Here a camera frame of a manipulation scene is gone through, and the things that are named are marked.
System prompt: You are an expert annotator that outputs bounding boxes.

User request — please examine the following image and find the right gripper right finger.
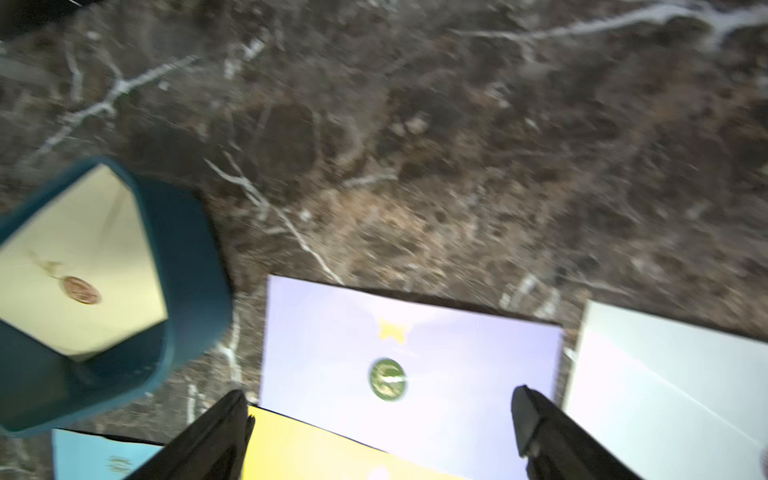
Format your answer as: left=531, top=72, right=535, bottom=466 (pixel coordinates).
left=511, top=385, right=639, bottom=480

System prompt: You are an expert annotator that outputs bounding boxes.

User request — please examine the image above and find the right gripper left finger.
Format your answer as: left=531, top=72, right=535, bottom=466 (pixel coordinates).
left=127, top=390, right=255, bottom=480

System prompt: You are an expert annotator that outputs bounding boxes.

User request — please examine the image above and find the white envelope brown seal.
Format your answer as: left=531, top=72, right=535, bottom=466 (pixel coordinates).
left=563, top=301, right=767, bottom=479

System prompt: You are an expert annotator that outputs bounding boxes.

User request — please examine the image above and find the lavender envelope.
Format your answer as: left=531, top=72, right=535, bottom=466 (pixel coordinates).
left=259, top=276, right=564, bottom=479

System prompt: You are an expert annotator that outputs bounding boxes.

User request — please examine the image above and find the teal plastic storage box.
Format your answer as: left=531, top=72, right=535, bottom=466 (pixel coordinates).
left=1, top=157, right=233, bottom=437

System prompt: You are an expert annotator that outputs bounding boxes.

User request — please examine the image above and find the cream yellow envelope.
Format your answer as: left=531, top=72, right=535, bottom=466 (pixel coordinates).
left=1, top=164, right=168, bottom=360

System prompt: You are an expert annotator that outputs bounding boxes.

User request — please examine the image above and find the light blue sealed envelope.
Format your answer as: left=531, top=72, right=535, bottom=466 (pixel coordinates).
left=51, top=429, right=163, bottom=480

